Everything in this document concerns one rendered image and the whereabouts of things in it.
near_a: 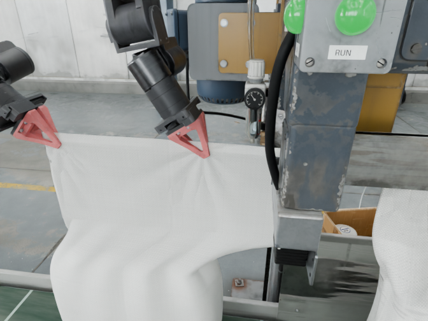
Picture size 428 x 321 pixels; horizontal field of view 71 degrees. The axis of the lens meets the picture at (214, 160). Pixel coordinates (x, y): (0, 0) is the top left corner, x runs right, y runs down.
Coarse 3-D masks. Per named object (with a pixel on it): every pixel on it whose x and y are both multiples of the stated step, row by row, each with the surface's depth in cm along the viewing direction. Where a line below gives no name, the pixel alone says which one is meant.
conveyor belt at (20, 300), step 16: (0, 288) 111; (16, 288) 111; (0, 304) 104; (16, 304) 104; (32, 304) 104; (48, 304) 104; (0, 320) 99; (16, 320) 99; (32, 320) 99; (48, 320) 99; (224, 320) 99; (240, 320) 99; (256, 320) 99
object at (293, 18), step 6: (294, 0) 25; (300, 0) 25; (288, 6) 25; (294, 6) 25; (300, 6) 25; (288, 12) 25; (294, 12) 25; (300, 12) 25; (288, 18) 26; (294, 18) 25; (300, 18) 25; (288, 24) 26; (294, 24) 25; (300, 24) 25; (288, 30) 27; (294, 30) 26; (300, 30) 26
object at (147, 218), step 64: (64, 192) 63; (128, 192) 60; (192, 192) 59; (256, 192) 57; (64, 256) 65; (128, 256) 62; (192, 256) 62; (64, 320) 70; (128, 320) 66; (192, 320) 64
